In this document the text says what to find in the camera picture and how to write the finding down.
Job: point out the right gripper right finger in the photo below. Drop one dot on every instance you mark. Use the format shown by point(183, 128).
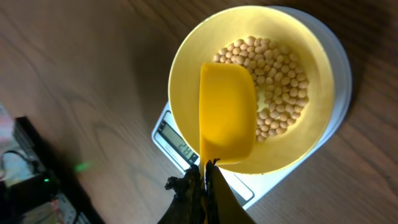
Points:
point(222, 205)

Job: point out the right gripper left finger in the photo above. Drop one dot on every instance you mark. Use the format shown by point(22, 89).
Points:
point(186, 206)

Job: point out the yellow measuring scoop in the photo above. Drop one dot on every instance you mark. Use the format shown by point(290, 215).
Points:
point(227, 114)

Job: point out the white digital kitchen scale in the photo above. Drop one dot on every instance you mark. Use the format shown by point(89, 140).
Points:
point(249, 188)

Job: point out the soybeans in yellow bowl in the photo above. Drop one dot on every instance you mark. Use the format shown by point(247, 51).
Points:
point(279, 79)

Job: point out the pale yellow bowl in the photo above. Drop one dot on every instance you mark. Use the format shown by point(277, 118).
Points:
point(221, 29)

